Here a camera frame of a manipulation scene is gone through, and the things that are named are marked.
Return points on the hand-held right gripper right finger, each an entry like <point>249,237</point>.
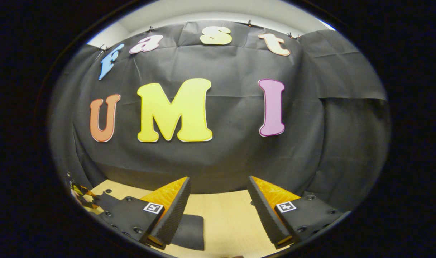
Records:
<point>266,215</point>

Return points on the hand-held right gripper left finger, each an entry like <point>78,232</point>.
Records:
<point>175,215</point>

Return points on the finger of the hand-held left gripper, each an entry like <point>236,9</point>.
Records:
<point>81,195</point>

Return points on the black jeans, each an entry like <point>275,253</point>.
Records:
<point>191,233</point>

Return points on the black backdrop cloth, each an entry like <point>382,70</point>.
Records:
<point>232,157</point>

